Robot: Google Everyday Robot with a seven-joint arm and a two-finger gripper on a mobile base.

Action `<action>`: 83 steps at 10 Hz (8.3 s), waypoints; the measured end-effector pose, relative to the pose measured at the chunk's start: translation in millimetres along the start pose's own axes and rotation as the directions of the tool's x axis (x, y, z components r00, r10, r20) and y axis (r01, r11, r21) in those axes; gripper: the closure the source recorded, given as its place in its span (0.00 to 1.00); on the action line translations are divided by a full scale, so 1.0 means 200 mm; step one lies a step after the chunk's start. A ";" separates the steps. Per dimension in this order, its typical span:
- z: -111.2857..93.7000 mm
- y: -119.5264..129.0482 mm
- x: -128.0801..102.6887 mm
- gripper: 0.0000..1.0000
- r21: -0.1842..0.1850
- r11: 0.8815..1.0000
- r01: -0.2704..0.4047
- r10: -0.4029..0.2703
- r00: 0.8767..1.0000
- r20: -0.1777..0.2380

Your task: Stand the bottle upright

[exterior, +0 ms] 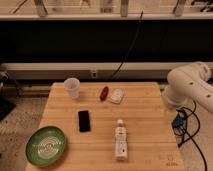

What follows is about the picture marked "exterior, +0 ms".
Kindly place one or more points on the white plastic bottle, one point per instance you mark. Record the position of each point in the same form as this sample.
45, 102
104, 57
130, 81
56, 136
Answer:
121, 152

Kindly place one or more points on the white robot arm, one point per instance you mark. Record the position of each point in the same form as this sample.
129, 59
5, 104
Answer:
189, 81

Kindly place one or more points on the black smartphone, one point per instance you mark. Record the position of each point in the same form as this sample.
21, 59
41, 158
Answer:
84, 121

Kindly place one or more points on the white computer mouse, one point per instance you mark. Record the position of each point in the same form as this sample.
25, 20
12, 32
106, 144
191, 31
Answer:
116, 96

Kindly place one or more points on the small red object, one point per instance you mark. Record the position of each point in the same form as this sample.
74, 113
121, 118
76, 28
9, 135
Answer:
104, 93

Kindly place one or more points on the white wall outlet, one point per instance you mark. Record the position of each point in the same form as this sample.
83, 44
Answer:
94, 74

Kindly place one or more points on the blue connector box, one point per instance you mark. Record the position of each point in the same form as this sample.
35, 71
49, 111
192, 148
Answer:
178, 121

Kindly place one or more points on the translucent plastic cup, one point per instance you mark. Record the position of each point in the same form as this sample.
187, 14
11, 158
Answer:
72, 86

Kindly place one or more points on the green ceramic plate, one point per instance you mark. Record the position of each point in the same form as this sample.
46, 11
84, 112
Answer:
45, 146

